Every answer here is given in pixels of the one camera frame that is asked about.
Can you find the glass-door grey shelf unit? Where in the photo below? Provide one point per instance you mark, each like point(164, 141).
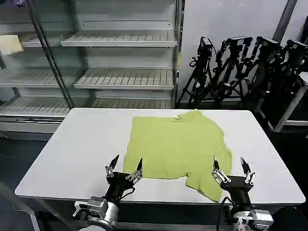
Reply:
point(31, 79)

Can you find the lime green t-shirt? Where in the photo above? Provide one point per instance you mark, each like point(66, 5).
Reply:
point(175, 149)

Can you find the purple item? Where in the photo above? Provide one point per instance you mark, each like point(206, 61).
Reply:
point(18, 2)

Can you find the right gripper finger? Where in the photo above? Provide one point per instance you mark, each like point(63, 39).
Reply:
point(217, 172)
point(246, 168)

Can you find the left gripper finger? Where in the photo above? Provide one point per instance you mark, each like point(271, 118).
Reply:
point(138, 169)
point(113, 164)

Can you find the empty grey shelf unit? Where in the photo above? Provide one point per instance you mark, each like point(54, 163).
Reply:
point(125, 57)

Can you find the black camera tripod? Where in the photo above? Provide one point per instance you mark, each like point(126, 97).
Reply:
point(202, 67)
point(294, 62)
point(263, 62)
point(232, 62)

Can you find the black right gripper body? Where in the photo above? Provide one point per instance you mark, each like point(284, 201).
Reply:
point(237, 190)

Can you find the grey slanted metal beam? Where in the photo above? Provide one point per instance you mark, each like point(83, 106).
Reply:
point(286, 21)

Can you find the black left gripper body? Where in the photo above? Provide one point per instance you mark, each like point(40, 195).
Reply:
point(119, 184)

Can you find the beige folded cloth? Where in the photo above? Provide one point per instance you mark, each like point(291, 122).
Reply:
point(10, 44)

